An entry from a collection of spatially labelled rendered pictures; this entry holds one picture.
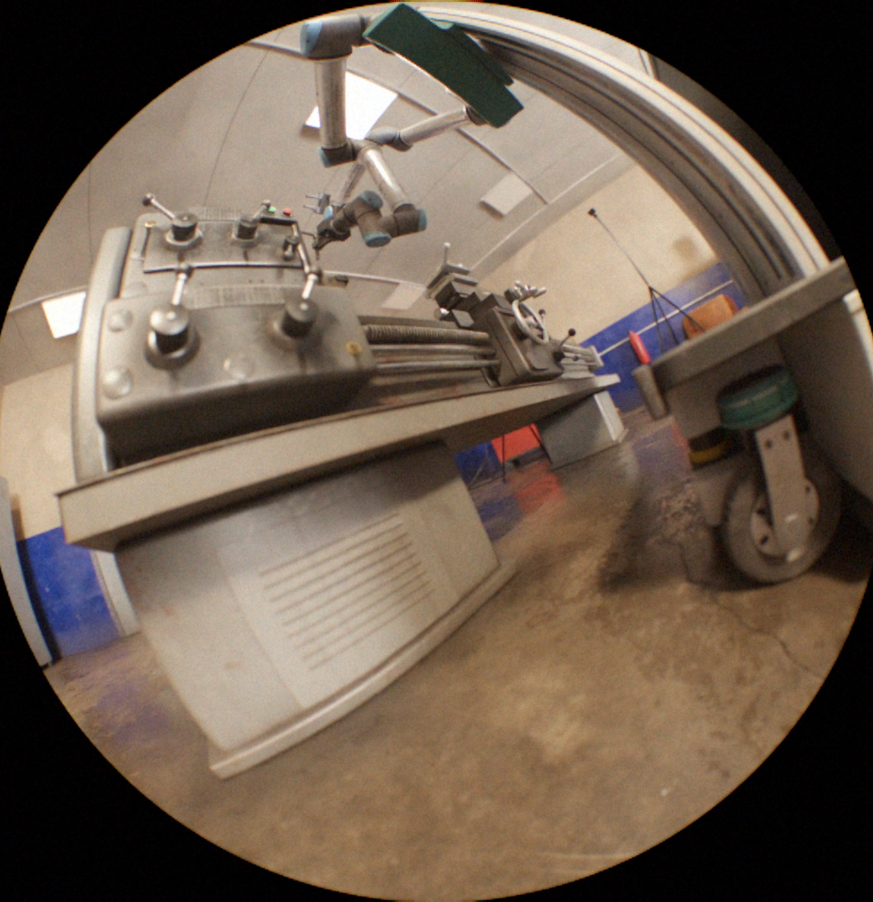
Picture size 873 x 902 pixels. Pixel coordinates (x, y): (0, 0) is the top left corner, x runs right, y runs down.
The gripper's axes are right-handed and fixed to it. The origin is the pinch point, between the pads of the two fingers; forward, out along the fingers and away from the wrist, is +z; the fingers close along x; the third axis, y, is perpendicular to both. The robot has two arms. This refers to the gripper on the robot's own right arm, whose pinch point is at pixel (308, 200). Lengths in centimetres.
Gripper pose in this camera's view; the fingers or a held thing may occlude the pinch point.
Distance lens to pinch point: 208.5
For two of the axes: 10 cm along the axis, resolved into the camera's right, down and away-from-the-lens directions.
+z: -6.7, 2.3, -7.0
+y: 7.1, 4.6, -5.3
